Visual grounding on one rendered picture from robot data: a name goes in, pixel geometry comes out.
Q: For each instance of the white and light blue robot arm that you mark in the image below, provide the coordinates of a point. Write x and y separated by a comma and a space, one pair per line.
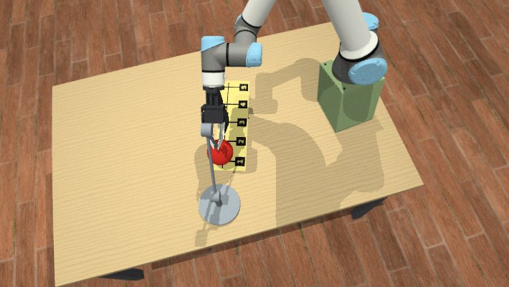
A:
360, 59

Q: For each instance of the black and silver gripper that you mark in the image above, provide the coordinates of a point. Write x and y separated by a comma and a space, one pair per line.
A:
215, 112

